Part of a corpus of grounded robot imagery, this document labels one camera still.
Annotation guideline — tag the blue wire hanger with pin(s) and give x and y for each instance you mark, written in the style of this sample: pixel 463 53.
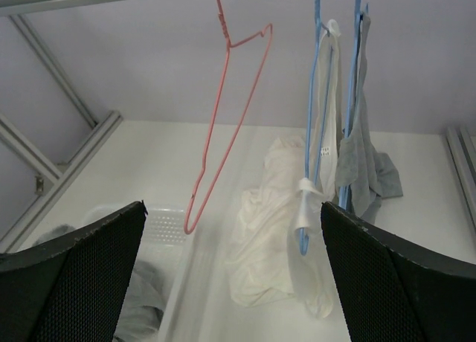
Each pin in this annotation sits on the blue wire hanger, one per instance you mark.
pixel 353 75
pixel 322 132

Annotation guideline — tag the aluminium frame posts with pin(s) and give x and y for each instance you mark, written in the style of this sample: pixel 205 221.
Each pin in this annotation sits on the aluminium frame posts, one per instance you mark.
pixel 54 117
pixel 462 152

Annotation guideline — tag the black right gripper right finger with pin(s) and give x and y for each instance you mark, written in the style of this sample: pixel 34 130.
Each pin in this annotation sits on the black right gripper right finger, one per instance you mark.
pixel 391 289

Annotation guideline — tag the left aluminium frame posts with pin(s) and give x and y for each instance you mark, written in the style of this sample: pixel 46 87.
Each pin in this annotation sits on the left aluminium frame posts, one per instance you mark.
pixel 54 117

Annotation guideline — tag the white tank top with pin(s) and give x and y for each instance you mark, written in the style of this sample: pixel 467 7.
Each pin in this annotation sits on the white tank top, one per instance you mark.
pixel 263 263

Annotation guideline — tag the grey tank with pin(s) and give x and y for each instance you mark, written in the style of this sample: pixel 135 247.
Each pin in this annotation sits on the grey tank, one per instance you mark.
pixel 143 306
pixel 371 176

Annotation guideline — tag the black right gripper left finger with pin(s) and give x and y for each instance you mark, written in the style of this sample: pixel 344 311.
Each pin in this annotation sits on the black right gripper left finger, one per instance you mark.
pixel 72 288

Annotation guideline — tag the right aluminium frame posts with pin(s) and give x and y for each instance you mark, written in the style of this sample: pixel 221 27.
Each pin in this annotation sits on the right aluminium frame posts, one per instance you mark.
pixel 462 152

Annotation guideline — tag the white plastic basket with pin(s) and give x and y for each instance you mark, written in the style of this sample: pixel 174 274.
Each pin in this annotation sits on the white plastic basket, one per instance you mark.
pixel 165 245

